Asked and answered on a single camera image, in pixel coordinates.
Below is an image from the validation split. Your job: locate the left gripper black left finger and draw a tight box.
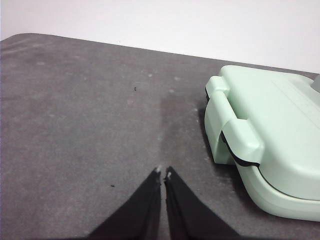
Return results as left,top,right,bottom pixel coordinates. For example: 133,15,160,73
86,166,163,240

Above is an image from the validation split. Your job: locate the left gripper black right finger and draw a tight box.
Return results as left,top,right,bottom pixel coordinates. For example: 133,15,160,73
163,165,241,240

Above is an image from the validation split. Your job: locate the mint green breakfast maker base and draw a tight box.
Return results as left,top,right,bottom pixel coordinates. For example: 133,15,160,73
204,96,320,223

